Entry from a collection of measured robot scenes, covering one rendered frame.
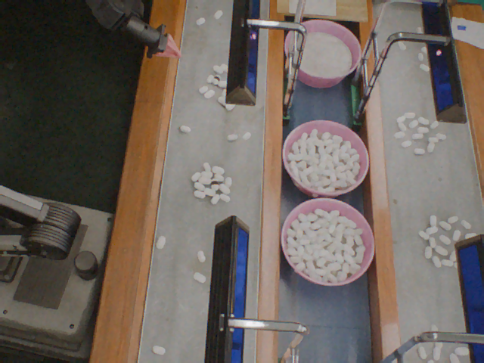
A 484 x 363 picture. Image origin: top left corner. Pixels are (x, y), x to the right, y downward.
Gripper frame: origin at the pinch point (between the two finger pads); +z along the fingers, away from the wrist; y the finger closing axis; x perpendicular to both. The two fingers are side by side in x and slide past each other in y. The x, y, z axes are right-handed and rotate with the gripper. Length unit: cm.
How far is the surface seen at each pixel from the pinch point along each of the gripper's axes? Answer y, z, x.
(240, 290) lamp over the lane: -81, 7, -30
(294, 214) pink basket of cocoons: -45, 38, -15
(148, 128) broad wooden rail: -21.1, 1.4, 12.7
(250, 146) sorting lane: -22.5, 28.0, -5.3
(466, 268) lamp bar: -71, 46, -61
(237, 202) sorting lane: -42.5, 26.0, -3.3
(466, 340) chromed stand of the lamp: -89, 40, -62
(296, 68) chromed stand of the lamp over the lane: -8.5, 22.5, -29.2
